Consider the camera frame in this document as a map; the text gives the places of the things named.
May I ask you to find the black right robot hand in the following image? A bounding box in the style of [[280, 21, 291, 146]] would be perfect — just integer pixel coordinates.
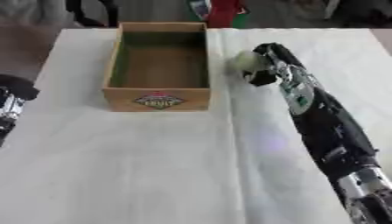
[[241, 42, 308, 88]]

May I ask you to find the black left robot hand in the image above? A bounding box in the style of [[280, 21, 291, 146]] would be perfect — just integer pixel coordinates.
[[0, 74, 42, 102]]

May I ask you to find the pale green ball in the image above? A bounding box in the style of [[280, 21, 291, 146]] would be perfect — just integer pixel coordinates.
[[227, 50, 269, 74]]

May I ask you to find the tan cardboard box green inside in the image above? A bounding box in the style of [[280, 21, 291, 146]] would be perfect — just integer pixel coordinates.
[[101, 21, 214, 113]]

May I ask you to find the red bag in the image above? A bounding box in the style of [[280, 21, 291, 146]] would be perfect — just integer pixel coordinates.
[[205, 0, 251, 29]]

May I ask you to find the black bag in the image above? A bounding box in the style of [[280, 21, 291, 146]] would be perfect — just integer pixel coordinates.
[[325, 0, 392, 29]]

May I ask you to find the black chair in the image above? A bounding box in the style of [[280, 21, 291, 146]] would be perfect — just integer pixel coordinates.
[[64, 0, 123, 29]]

